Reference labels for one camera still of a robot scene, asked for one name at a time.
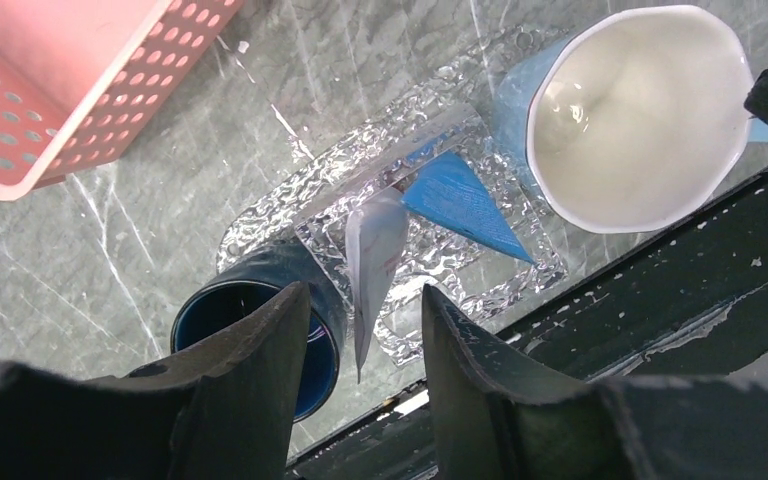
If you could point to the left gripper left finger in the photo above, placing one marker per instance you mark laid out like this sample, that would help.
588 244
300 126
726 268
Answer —
222 408

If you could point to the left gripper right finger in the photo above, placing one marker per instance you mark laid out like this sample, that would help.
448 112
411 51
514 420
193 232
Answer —
499 414

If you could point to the light blue mug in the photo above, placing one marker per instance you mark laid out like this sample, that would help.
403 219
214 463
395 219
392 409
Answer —
631 124

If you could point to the clear textured oval tray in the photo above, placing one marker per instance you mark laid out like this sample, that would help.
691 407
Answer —
448 112

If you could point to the dark blue mug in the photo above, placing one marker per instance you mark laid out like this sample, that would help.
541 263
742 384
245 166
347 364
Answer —
248 284

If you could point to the white red-capped toothpaste tube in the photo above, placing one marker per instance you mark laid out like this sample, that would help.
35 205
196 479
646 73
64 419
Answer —
375 239

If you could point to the blue toothpaste tube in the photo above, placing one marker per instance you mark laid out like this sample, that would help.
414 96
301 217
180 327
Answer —
448 193

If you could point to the pink perforated plastic basket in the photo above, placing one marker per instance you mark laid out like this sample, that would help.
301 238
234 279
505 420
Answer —
80 79

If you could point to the black base frame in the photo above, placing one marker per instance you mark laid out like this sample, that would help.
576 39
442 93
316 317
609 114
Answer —
693 301

